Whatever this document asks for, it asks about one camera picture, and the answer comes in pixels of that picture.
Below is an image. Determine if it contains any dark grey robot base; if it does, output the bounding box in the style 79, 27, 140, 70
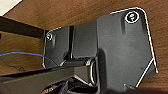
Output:
43, 7, 158, 94

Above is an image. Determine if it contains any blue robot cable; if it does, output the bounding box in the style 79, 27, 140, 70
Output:
0, 52, 59, 69

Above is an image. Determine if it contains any black robot torso link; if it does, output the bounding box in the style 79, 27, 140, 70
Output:
0, 58, 99, 94

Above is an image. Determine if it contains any green foosball table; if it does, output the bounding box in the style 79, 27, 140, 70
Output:
0, 15, 48, 40

